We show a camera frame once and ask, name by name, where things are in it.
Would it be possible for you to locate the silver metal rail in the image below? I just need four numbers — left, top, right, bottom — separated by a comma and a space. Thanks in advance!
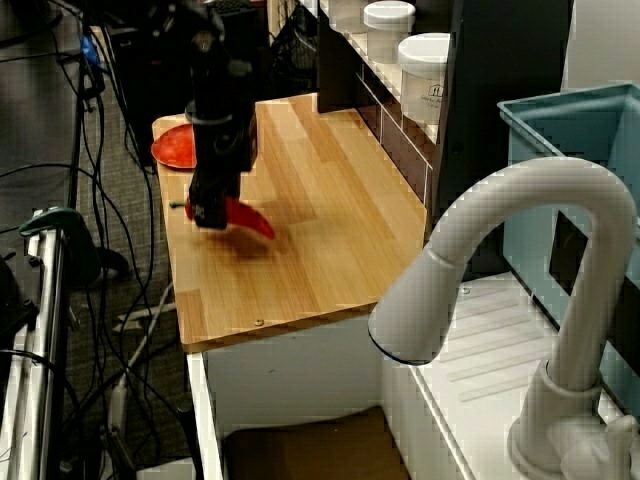
0, 209, 70, 480

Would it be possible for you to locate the black cable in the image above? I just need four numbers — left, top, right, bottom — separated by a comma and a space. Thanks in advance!
79, 19, 157, 321
0, 163, 151, 281

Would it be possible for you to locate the dark shelf side post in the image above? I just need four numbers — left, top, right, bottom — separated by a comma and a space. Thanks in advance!
430, 0, 574, 282

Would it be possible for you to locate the white toy faucet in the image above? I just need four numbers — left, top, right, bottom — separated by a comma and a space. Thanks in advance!
367, 156, 640, 480

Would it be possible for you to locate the white jar with printed label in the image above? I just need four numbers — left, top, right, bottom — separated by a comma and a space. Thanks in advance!
397, 33, 452, 124

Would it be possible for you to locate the red toy pepper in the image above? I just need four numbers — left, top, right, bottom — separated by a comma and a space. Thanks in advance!
168, 193, 277, 241

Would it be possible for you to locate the dark tiled backsplash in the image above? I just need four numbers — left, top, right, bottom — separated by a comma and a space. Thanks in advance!
355, 63, 435, 207

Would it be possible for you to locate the teal plastic bin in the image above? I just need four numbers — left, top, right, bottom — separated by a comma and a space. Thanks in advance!
496, 83, 640, 417

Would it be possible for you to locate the black wire mesh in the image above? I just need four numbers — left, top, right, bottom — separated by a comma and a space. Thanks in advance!
269, 0, 321, 97

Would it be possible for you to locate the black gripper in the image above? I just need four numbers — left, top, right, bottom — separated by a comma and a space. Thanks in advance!
187, 112, 260, 232

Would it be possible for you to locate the white cable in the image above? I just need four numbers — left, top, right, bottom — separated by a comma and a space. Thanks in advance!
107, 282, 175, 439

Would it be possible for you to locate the light wooden shelf board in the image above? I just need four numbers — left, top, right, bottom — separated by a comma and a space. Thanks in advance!
317, 0, 441, 147

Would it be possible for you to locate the dark shelf end panel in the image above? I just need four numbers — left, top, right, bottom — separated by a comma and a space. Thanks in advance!
316, 0, 362, 115

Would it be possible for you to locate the green clamp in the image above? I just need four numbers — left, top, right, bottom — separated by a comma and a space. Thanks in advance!
18, 206, 102, 287

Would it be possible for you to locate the plain white lidded jar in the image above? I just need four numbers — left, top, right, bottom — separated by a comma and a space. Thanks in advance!
326, 0, 370, 34
362, 0, 417, 65

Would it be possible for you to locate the red round plate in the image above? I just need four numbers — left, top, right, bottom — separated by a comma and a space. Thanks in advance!
150, 123, 198, 172

